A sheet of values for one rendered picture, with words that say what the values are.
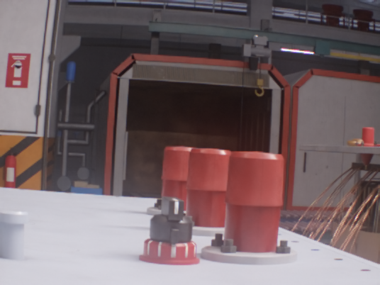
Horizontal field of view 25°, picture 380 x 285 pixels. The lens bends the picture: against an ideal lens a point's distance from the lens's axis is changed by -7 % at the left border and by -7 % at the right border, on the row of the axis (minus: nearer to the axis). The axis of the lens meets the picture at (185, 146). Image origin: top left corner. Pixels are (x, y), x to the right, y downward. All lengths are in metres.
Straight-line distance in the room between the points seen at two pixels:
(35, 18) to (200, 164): 10.40
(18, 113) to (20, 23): 1.23
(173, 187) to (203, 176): 0.33
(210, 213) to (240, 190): 0.33
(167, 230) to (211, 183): 0.38
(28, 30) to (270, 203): 10.72
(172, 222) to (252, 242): 0.11
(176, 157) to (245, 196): 0.66
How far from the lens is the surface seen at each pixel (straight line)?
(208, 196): 1.40
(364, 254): 4.02
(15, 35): 11.74
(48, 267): 0.92
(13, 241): 0.95
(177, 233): 1.02
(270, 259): 1.07
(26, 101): 11.66
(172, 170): 1.73
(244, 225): 1.08
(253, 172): 1.08
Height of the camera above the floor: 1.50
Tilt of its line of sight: level
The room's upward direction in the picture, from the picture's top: 3 degrees clockwise
